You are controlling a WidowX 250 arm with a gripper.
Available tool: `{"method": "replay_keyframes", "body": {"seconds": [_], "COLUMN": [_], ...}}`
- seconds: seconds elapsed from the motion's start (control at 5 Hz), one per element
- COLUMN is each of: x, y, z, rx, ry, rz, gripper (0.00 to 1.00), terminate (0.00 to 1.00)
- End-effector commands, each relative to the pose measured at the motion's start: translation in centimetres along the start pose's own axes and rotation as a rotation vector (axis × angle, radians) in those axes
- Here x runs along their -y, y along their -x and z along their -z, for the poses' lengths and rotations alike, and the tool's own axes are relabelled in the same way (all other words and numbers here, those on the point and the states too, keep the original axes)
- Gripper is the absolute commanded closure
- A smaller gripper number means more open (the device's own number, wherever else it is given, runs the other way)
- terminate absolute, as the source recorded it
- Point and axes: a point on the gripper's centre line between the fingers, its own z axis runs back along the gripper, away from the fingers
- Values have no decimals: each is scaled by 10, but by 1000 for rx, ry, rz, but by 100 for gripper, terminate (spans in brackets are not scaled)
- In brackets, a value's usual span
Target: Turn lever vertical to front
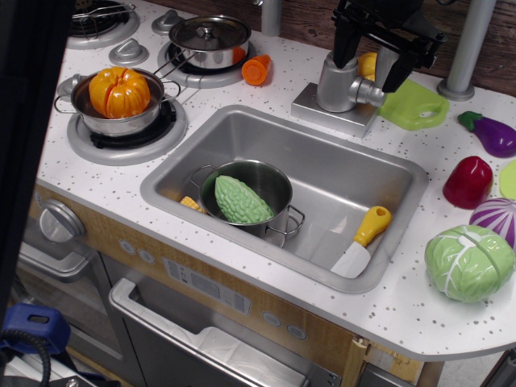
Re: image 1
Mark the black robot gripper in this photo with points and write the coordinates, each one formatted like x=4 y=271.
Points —
x=410 y=40

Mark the silver faucet lever handle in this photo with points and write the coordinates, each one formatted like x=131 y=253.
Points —
x=364 y=91

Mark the black foreground robot arm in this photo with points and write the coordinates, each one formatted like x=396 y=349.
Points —
x=32 y=48

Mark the yellow toy lemon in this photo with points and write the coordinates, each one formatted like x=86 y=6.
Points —
x=367 y=65

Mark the silver toy faucet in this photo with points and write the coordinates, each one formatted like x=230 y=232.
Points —
x=342 y=100

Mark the light green cutting board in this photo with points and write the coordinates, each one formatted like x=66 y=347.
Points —
x=413 y=107

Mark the grey right support pole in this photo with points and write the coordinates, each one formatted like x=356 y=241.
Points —
x=458 y=85

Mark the grey support pole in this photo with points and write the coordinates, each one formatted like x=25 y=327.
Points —
x=458 y=85
x=271 y=11

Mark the grey centre support pole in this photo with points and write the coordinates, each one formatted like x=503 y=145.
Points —
x=271 y=11

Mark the orange toy carrot piece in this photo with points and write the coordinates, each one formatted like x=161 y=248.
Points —
x=256 y=69

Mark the grey sink basin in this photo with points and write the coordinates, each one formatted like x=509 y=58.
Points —
x=332 y=184

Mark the purple toy eggplant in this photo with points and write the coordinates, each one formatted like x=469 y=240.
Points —
x=497 y=138

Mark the red toy bell pepper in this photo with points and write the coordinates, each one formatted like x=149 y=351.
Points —
x=469 y=183

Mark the lidded steel saucepan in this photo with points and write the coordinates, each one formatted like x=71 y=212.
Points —
x=212 y=42

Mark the steel pot in sink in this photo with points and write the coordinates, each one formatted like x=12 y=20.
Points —
x=270 y=183

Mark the light green toy slice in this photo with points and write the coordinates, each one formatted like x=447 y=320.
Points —
x=507 y=180

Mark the green bitter gourd toy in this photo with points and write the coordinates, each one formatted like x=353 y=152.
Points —
x=239 y=203

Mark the purple toy onion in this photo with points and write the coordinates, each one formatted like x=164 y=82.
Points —
x=498 y=215

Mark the back right stove burner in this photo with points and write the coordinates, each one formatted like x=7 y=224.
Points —
x=188 y=76

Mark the stove burner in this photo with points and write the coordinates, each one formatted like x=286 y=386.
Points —
x=99 y=24
x=188 y=76
x=174 y=125

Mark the grey stove knob back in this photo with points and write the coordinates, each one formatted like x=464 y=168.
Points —
x=163 y=24

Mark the grey stove knob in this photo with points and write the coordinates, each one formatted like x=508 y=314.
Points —
x=129 y=53
x=163 y=24

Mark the green toy cabbage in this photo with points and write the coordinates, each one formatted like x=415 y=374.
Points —
x=469 y=263

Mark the yellow corn toy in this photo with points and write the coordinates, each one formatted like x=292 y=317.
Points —
x=192 y=204

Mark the grey stove knob front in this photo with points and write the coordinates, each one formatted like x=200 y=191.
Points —
x=129 y=53

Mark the orange toy pumpkin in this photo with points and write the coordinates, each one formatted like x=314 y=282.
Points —
x=118 y=93

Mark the steel pot on burner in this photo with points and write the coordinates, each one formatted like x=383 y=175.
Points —
x=78 y=102

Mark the front left stove burner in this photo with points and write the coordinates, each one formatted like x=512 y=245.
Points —
x=174 y=125

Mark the back left stove burner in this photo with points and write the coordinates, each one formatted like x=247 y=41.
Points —
x=99 y=24

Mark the grey oven dial knob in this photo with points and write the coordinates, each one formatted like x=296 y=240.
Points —
x=58 y=223

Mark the yellow handled toy knife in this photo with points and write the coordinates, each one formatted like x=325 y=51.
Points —
x=357 y=257

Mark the silver dishwasher door handle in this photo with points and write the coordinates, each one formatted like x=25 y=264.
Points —
x=178 y=343

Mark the silver oven door handle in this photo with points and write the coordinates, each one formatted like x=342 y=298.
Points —
x=74 y=266

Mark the blue clamp with cable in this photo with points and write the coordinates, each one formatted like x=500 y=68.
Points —
x=31 y=329

